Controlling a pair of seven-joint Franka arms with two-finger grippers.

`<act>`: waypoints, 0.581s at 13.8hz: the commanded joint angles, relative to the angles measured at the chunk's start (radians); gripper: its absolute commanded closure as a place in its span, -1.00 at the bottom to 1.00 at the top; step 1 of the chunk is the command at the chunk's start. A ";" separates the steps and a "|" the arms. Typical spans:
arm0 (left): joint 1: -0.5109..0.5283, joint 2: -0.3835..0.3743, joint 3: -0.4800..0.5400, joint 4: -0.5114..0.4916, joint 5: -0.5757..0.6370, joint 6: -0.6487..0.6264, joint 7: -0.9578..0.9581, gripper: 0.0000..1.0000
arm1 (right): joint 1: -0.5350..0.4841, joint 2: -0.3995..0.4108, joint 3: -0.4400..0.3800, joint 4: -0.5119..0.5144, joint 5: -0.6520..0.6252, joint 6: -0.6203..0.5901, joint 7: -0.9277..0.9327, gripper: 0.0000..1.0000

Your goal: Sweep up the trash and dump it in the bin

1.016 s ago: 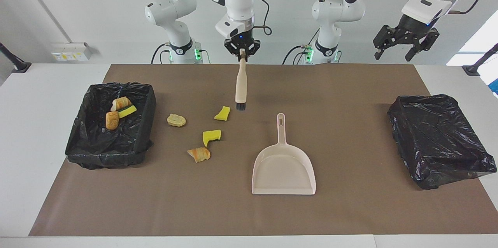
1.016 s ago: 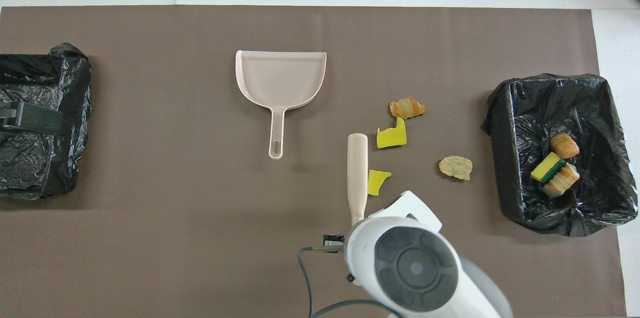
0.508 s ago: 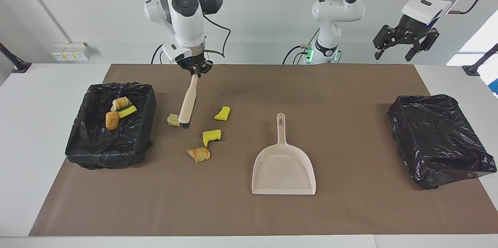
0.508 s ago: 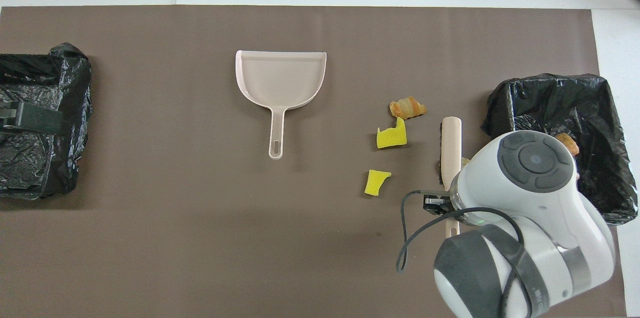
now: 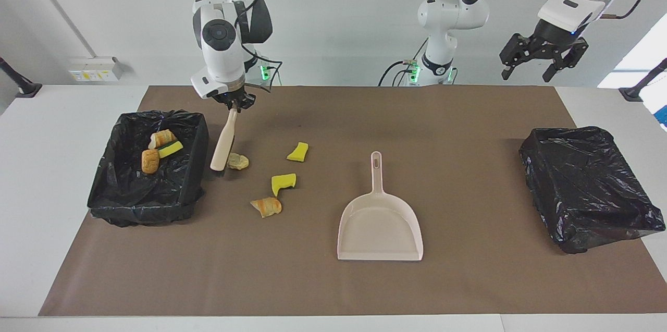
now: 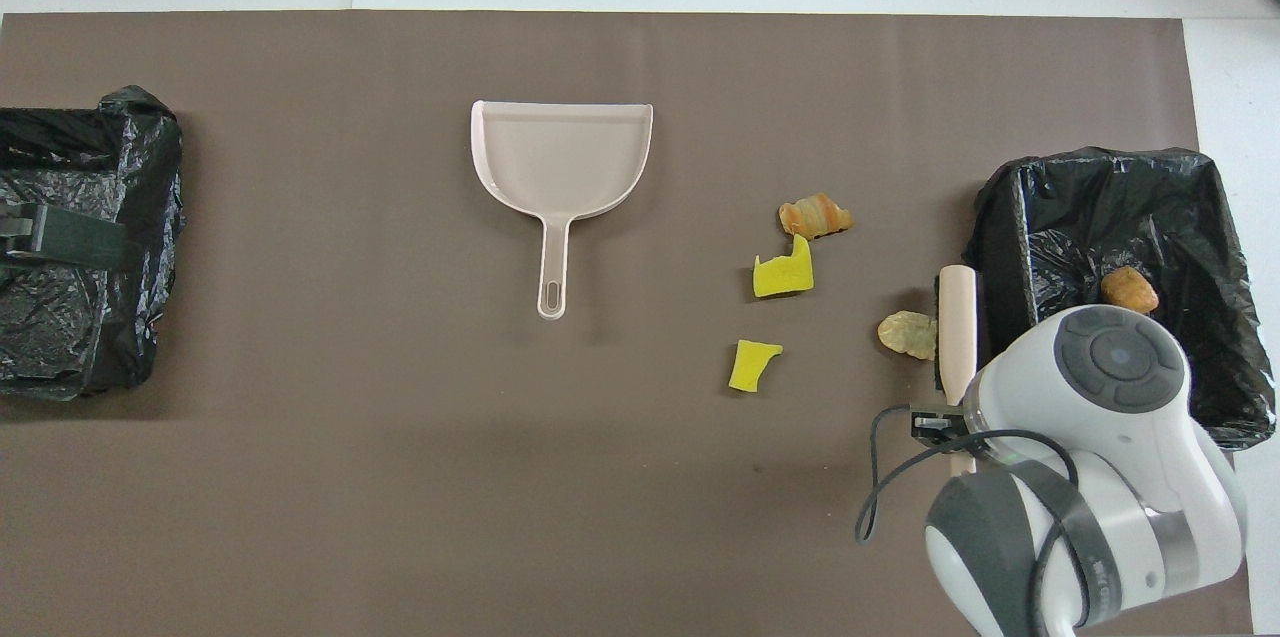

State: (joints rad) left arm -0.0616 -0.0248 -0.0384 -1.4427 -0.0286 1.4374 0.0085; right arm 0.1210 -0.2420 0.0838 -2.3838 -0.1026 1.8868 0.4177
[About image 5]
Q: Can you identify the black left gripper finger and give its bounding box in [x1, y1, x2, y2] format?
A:
[499, 33, 538, 80]
[543, 39, 589, 83]

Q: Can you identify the beige hand brush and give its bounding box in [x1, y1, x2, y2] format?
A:
[210, 108, 239, 172]

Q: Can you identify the yellow and green sponge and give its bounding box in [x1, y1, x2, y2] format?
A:
[157, 140, 184, 159]

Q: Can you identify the beige striped bread chunk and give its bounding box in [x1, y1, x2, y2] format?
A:
[148, 129, 177, 150]

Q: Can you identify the notched yellow sponge piece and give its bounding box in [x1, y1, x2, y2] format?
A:
[271, 173, 297, 198]

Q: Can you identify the brown oval bread roll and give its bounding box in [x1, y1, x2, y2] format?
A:
[141, 149, 160, 175]

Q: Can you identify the orange glazed croissant piece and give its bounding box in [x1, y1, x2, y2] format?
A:
[250, 196, 283, 218]

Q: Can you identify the pink plastic dustpan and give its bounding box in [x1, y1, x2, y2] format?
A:
[337, 151, 424, 262]

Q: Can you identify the black bag-lined bin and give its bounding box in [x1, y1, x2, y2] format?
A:
[518, 126, 666, 255]
[87, 109, 210, 227]

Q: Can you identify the small yellow sponge piece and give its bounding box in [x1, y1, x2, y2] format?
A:
[286, 142, 309, 163]

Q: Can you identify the brown table mat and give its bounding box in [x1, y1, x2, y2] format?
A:
[39, 85, 667, 317]

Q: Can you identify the black camera stand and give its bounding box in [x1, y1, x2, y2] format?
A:
[0, 57, 43, 99]
[619, 58, 667, 102]

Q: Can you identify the black left base cable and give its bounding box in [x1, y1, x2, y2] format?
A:
[378, 58, 417, 87]

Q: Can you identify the white wall power outlet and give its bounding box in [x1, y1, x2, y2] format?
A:
[68, 57, 124, 82]

